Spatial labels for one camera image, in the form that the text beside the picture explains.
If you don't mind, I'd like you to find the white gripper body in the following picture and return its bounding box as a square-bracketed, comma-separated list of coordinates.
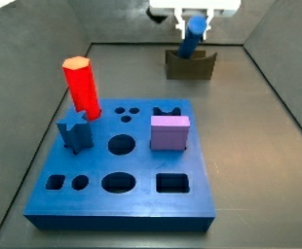
[149, 0, 241, 17]

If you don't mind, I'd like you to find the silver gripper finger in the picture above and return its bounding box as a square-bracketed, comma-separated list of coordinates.
[202, 9, 216, 41]
[176, 9, 186, 39]

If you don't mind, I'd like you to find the blue round cylinder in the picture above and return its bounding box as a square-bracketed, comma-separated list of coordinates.
[177, 16, 206, 58]

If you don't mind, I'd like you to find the black curved holder stand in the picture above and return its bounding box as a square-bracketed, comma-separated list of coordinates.
[166, 50, 218, 80]

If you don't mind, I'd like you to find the red hexagonal peg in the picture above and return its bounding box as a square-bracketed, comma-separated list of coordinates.
[63, 56, 102, 121]

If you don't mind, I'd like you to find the purple rectangular peg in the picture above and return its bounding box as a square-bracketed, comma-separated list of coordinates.
[152, 116, 190, 151]

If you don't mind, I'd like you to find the blue star peg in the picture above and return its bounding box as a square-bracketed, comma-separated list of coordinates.
[57, 109, 94, 155]

